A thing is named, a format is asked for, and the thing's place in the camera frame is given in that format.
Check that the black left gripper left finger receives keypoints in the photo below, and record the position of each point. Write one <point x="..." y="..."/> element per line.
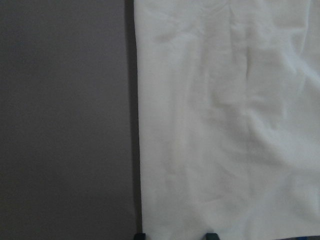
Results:
<point x="139" y="236"/>

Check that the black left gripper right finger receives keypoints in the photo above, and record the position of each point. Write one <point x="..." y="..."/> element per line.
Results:
<point x="211" y="236"/>

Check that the cream long-sleeve graphic t-shirt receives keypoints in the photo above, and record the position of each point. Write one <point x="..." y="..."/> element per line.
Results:
<point x="229" y="118"/>

